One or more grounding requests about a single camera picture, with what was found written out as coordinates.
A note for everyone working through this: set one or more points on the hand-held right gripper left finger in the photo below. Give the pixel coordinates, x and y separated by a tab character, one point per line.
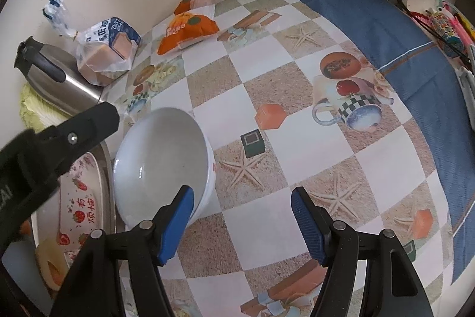
174	224

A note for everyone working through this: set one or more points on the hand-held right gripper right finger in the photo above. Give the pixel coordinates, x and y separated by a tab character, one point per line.
308	224

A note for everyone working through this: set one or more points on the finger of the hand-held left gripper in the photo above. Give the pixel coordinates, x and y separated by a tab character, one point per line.
89	127

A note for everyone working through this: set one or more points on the stainless steel basin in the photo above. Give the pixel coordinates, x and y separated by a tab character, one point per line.
108	183

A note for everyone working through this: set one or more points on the large white bowl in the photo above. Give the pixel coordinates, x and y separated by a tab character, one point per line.
159	161

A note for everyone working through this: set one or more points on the strawberry print bowl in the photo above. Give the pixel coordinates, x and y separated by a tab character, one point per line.
78	205

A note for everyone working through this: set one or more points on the stainless steel thermos jug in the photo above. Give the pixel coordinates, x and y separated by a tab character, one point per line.
70	86

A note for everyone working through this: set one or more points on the napa cabbage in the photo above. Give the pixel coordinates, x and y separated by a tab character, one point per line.
33	112

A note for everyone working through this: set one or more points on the bagged sliced bread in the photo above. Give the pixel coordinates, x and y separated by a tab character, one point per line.
107	53

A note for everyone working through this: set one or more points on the colourful small toys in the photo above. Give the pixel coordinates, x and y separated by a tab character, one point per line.
445	23

